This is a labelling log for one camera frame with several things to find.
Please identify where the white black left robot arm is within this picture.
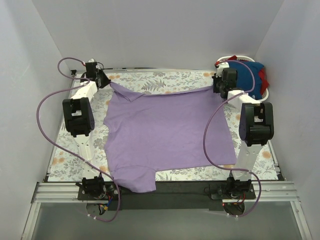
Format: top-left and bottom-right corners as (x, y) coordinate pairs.
(62, 58), (111, 200)

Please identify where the white perforated laundry basket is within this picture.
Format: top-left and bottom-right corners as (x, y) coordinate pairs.
(216, 55), (269, 101)

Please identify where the red t shirt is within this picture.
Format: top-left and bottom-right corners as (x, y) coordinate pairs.
(227, 55), (269, 96)

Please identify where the blue t shirt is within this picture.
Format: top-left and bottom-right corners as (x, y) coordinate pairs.
(228, 61), (264, 100)

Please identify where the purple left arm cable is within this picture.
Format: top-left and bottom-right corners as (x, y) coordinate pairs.
(36, 57), (123, 223)

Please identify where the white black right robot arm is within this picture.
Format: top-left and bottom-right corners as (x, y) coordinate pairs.
(213, 67), (274, 199)

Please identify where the floral patterned table mat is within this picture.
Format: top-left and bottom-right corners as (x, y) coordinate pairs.
(46, 70), (280, 182)

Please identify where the aluminium front frame rail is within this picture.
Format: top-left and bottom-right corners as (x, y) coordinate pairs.
(31, 181), (300, 203)

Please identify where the purple t shirt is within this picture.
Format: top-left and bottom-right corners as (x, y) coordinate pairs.
(103, 83), (237, 193)

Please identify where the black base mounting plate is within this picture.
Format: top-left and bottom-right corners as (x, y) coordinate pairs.
(76, 179), (258, 211)

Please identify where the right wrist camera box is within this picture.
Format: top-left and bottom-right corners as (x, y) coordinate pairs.
(214, 61), (230, 69)

